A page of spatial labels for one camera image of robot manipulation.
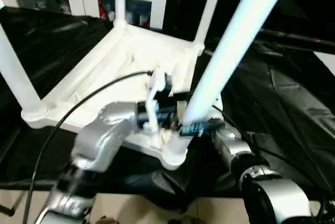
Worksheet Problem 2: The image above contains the white plastic table top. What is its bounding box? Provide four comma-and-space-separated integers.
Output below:
21, 23, 223, 171

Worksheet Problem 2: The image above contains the black plastic mat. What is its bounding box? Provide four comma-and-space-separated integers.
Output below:
0, 7, 335, 211

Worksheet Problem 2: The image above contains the black metal rod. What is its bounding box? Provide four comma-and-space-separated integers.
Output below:
255, 29, 335, 48

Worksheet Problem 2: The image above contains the black tripod leg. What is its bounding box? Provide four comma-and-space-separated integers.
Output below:
0, 203, 16, 217

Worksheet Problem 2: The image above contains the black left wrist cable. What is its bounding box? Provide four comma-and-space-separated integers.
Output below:
21, 70, 154, 224

